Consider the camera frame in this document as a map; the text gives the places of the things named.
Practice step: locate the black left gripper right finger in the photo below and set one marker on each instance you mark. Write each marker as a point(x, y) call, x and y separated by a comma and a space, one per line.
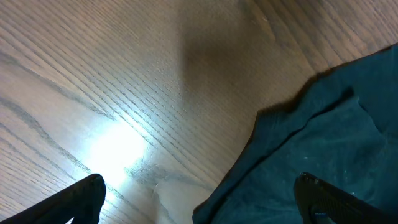
point(320, 202)

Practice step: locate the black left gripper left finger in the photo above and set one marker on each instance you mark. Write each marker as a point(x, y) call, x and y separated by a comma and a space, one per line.
point(79, 203)

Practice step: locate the dark teal t-shirt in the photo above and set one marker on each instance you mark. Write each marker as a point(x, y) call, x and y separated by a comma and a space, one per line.
point(343, 130)

